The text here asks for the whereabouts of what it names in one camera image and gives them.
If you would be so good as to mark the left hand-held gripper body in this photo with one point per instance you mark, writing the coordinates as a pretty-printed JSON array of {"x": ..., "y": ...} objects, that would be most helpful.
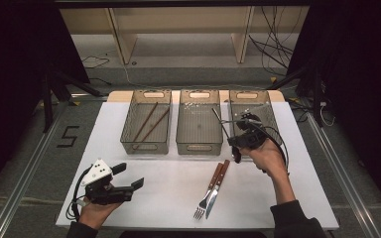
[{"x": 109, "y": 195}]

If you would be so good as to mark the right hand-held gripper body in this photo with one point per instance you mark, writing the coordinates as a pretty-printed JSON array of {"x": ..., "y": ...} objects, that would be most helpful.
[{"x": 248, "y": 140}]

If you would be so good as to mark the thin black utensil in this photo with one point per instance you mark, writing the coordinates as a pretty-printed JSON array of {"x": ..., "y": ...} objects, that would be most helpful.
[{"x": 219, "y": 119}]

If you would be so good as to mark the smoky clear plastic bin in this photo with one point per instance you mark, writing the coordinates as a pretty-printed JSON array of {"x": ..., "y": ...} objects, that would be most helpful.
[
  {"x": 199, "y": 125},
  {"x": 266, "y": 109},
  {"x": 130, "y": 124}
]

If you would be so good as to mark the brown wooden chopstick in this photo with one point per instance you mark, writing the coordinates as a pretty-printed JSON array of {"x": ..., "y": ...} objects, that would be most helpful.
[
  {"x": 153, "y": 127},
  {"x": 145, "y": 120}
]

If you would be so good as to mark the person's left hand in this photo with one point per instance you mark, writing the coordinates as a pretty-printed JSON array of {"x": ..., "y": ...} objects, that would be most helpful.
[{"x": 94, "y": 214}]

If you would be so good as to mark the person's right hand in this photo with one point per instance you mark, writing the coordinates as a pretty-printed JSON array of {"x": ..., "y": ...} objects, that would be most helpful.
[{"x": 271, "y": 158}]

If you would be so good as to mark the white table cover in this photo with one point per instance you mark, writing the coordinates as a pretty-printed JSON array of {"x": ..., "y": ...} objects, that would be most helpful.
[{"x": 172, "y": 185}]

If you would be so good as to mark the black metal stand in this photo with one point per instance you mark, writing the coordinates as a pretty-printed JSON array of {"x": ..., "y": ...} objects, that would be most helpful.
[
  {"x": 316, "y": 95},
  {"x": 48, "y": 105}
]

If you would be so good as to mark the black curtain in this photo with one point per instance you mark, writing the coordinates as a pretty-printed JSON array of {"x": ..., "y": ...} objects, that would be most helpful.
[
  {"x": 360, "y": 66},
  {"x": 13, "y": 66}
]

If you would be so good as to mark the light wooden shelf unit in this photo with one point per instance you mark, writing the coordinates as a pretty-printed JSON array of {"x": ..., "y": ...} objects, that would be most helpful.
[{"x": 178, "y": 20}]

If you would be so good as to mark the metal floor rail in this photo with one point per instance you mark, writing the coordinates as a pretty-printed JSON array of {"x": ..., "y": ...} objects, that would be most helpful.
[
  {"x": 344, "y": 178},
  {"x": 23, "y": 185}
]

